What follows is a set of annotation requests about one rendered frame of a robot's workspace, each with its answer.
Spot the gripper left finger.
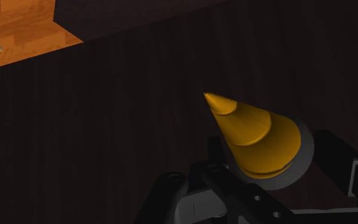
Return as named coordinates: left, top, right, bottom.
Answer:
left=134, top=135, right=295, bottom=224

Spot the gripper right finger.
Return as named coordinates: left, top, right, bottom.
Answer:
left=313, top=129, right=358, bottom=209

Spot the yellow cone with grey base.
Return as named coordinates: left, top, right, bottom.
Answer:
left=203, top=92, right=315, bottom=191

